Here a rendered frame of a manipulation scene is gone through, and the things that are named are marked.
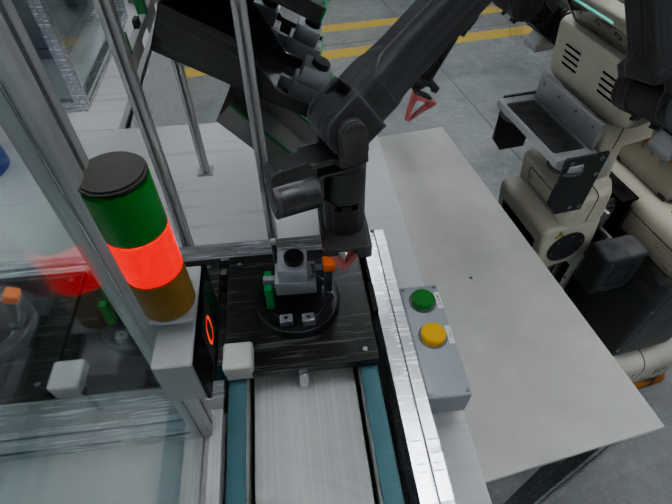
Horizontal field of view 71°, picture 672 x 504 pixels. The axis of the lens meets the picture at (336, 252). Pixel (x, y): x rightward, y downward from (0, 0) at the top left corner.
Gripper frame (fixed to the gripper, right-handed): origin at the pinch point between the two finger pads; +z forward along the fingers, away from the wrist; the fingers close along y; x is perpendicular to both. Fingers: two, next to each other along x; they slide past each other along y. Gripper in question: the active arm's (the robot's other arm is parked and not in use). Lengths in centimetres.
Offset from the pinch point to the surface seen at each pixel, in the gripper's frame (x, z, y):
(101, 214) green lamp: -19.9, -33.0, 21.2
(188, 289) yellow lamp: -16.9, -21.6, 19.5
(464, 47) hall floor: 132, 106, -294
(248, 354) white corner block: -16.0, 7.6, 9.5
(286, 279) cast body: -9.1, 0.1, 1.8
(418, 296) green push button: 12.8, 9.8, 0.7
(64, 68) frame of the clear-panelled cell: -67, 6, -87
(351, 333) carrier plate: 0.3, 9.8, 6.5
